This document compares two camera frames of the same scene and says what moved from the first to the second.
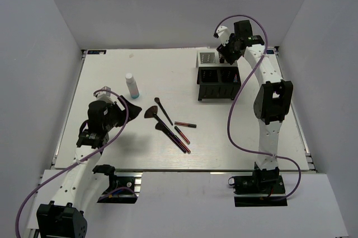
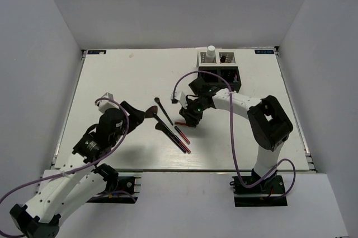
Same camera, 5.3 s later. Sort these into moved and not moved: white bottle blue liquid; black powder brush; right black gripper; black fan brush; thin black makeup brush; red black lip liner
Moved: right black gripper; white bottle blue liquid
Not moved: black powder brush; black fan brush; thin black makeup brush; red black lip liner
